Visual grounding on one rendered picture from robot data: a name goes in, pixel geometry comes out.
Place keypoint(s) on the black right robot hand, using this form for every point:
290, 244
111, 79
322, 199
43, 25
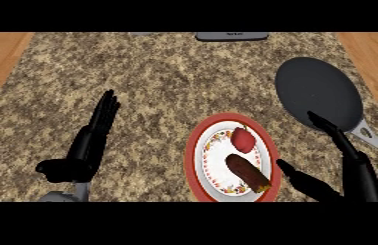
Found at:
355, 169

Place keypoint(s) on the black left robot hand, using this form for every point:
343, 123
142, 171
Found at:
90, 139

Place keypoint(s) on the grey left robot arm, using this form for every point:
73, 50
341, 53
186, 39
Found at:
67, 194

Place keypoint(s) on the dark grey frying pan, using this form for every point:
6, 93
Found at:
318, 94

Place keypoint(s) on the red bell pepper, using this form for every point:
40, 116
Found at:
243, 139

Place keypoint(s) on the red-rimmed white floral plate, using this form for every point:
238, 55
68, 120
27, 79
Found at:
231, 159

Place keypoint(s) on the brown elongated vegetable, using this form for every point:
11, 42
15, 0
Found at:
247, 172

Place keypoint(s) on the grey flat appliance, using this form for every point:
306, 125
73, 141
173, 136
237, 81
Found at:
231, 36

